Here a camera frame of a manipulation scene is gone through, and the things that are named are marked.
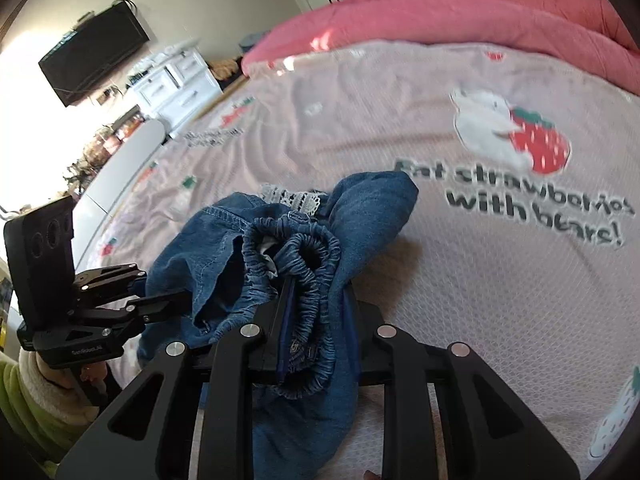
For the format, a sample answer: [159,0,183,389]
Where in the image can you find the black wall television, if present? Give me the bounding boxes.
[38,1,152,108]

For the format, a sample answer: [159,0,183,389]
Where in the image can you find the white dresser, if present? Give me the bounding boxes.
[131,49,224,129]

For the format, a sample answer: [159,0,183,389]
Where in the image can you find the person's left hand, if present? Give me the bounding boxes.
[37,357,109,402]

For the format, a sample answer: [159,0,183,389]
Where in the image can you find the person's left forearm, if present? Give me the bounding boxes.
[0,347,102,467]

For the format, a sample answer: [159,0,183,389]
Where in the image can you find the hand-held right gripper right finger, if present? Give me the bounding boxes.
[350,300,582,480]

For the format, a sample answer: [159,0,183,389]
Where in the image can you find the pink quilt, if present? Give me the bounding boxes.
[241,0,640,97]

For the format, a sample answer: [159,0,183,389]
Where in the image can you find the blue denim dress with lace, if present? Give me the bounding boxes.
[137,171,420,480]

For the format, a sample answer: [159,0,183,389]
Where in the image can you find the pink strawberry printed blanket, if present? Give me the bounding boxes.
[82,41,640,480]

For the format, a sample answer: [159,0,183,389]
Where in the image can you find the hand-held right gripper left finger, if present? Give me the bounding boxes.
[55,280,301,480]

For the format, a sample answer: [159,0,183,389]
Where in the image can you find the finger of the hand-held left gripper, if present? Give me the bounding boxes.
[74,263,149,294]
[74,289,196,332]

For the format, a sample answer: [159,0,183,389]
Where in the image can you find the brown plush toy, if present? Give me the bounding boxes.
[206,57,247,82]

